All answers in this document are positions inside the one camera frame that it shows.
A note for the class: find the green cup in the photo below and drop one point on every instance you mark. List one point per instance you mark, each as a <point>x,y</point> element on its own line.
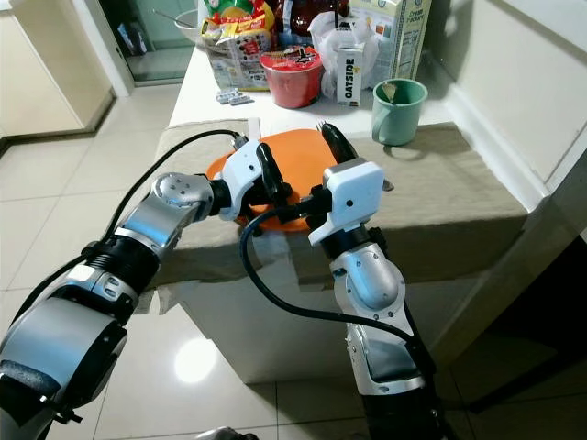
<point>399,119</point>

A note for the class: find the white plastic bag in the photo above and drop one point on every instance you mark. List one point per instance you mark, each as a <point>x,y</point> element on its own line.
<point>323,37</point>

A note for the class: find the small blister pack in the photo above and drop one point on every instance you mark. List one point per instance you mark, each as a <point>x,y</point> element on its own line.
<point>233,96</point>

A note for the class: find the colourful snack packet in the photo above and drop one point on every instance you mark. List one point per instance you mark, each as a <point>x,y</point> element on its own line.
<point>238,20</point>

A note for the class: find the red instant noodle bowl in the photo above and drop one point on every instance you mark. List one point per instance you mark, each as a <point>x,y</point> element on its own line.
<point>291,84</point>

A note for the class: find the orange plastic plate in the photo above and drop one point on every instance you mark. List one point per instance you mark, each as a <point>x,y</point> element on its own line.
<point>298,158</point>

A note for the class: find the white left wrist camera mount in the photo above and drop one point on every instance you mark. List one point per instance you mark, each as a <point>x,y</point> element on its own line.
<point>243,174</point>

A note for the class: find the cream kitchen cabinet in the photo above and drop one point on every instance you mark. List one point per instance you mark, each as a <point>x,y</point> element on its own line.
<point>46,82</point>

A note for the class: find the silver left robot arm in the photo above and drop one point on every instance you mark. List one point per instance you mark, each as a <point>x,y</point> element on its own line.
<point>73,339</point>

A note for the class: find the printed grey food box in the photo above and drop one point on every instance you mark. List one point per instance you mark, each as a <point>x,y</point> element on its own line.
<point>231,66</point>

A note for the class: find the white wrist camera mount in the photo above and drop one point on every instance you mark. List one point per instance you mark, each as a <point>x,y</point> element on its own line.
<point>348,197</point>
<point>243,174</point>

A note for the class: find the dark red bag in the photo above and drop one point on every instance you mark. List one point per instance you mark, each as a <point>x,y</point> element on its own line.
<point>307,14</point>

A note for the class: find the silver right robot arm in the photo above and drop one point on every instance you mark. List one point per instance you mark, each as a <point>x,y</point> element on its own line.
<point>371,284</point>

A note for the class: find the white Oatside milk carton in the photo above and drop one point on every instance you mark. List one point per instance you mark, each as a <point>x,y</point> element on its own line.
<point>349,81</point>

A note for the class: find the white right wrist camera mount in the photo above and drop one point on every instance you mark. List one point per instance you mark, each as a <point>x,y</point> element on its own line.
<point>348,197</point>

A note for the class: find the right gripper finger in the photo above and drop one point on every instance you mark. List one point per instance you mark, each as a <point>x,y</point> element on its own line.
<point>337,145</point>

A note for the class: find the large green white carton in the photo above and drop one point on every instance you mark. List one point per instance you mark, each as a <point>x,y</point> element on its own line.
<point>399,32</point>

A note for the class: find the black robot foot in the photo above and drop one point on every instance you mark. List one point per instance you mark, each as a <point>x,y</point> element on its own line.
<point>225,434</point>

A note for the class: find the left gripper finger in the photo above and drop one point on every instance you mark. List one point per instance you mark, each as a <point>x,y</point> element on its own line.
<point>271,170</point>

